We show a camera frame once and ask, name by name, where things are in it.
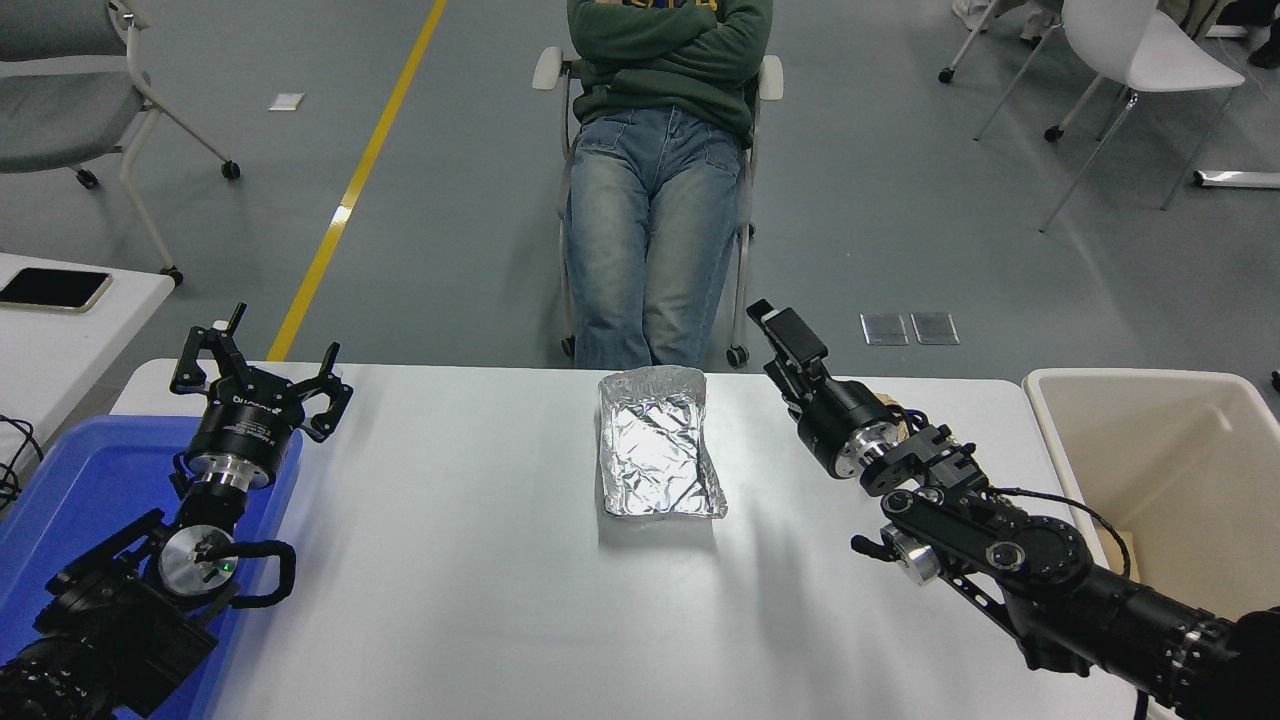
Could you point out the grey office chair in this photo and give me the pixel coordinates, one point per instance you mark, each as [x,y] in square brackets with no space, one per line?
[50,120]

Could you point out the silver floor plate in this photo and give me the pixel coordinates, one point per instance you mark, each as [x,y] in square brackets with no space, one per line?
[936,329]
[885,329]

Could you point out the wheeled chair frame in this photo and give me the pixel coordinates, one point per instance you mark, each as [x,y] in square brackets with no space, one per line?
[945,75]

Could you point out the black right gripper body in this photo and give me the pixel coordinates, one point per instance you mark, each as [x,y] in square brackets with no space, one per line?
[840,415]

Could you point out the large pale plastic bin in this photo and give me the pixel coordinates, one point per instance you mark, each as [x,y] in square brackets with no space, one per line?
[1180,440]

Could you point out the silver foil tray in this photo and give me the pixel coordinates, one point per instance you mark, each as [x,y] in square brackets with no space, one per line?
[655,450]

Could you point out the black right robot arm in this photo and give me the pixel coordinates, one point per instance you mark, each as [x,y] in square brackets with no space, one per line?
[1040,560]

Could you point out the tan paper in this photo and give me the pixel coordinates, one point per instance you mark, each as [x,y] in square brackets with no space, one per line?
[893,400]

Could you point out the black smartphone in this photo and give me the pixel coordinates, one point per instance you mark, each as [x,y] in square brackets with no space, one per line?
[55,288]

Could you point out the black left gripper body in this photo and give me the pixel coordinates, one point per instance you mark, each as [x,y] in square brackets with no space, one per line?
[245,430]

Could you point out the pale tan flat piece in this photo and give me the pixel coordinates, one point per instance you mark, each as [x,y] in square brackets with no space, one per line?
[1118,545]

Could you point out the blue plastic tray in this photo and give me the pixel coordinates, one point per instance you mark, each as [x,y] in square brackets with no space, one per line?
[90,480]

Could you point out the person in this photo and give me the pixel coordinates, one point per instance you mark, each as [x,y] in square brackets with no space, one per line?
[650,200]
[1030,28]
[1268,44]

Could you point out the white floor patch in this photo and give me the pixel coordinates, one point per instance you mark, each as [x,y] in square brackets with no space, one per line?
[286,102]

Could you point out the white side table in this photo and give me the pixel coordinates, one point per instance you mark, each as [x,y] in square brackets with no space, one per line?
[60,360]

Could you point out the white shell chair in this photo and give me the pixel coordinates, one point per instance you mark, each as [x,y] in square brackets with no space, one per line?
[1150,50]

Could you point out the white metal-framed chair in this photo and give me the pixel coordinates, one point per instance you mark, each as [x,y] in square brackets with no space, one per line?
[768,78]

